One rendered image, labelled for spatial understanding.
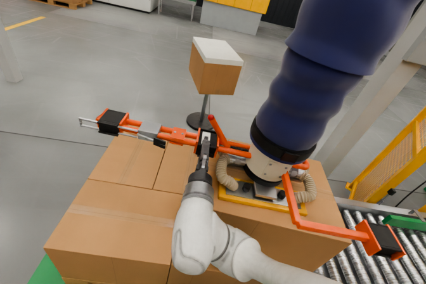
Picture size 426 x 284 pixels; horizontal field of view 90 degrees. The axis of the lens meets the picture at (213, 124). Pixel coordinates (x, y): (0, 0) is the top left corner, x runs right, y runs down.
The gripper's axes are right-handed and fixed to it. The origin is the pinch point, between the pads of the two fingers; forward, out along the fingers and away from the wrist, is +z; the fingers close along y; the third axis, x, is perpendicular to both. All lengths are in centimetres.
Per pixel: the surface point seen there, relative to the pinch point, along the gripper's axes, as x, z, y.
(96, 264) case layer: -40, -19, 77
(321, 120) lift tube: 29.6, -9.0, -24.8
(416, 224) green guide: 156, 22, 58
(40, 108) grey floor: -186, 139, 120
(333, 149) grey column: 130, 96, 64
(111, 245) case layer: -34, -14, 66
